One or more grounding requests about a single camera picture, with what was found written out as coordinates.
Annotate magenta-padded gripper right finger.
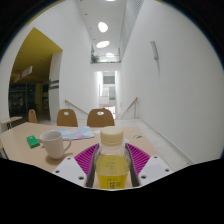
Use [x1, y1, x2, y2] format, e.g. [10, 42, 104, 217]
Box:
[125, 143, 174, 188]

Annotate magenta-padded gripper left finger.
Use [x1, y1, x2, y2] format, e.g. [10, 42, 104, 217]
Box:
[51, 143, 100, 188]

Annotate yellow drink bottle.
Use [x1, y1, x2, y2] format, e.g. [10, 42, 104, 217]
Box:
[93, 125, 132, 191]

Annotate white ceramic mug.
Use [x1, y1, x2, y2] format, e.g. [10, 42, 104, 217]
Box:
[39, 130, 73, 160]

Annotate colourful printed paper sheet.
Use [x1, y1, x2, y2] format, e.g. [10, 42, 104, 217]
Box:
[56, 126, 96, 141]

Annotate small green box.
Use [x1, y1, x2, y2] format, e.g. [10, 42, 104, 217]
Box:
[26, 134, 41, 149]

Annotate wooden chair with oval hole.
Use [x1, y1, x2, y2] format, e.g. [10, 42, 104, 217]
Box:
[86, 108, 116, 128]
[27, 109, 38, 124]
[56, 108, 79, 128]

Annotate wooden stair handrail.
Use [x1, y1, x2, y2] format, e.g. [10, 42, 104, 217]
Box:
[119, 96, 139, 119]
[64, 99, 89, 116]

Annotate small wooden side table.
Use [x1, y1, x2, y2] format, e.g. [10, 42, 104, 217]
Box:
[0, 115, 23, 130]

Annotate white hanging sign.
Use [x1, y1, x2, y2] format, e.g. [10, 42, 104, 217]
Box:
[13, 65, 34, 84]

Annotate green balcony plant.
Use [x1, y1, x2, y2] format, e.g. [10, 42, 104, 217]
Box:
[90, 53, 100, 64]

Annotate round ceiling lights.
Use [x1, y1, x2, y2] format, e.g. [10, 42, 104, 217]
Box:
[95, 21, 116, 59]

